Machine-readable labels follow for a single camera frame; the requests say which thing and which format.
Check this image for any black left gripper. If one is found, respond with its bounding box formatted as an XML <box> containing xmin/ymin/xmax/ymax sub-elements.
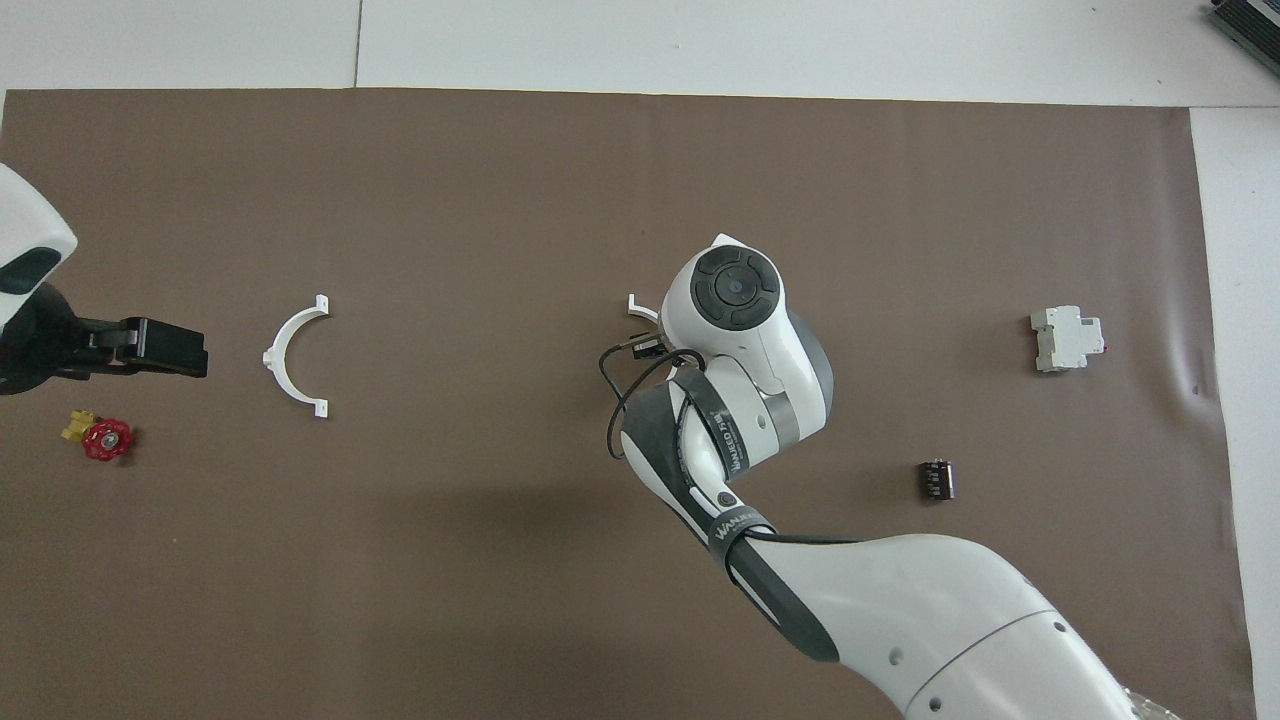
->
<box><xmin>0</xmin><ymin>284</ymin><xmax>210</xmax><ymax>397</ymax></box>

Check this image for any red handwheel brass valve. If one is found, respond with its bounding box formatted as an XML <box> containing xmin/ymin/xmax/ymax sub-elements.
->
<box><xmin>62</xmin><ymin>408</ymin><xmax>135</xmax><ymax>463</ymax></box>

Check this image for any brown paper mat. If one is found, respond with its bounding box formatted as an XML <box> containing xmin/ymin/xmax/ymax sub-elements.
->
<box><xmin>0</xmin><ymin>88</ymin><xmax>1259</xmax><ymax>720</ymax></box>

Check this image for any white circuit breaker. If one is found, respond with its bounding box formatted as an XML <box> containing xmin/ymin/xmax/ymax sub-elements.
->
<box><xmin>1030</xmin><ymin>305</ymin><xmax>1109</xmax><ymax>375</ymax></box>

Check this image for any grey finned device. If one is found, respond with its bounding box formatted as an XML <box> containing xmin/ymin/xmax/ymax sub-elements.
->
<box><xmin>1205</xmin><ymin>0</ymin><xmax>1280</xmax><ymax>53</ymax></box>

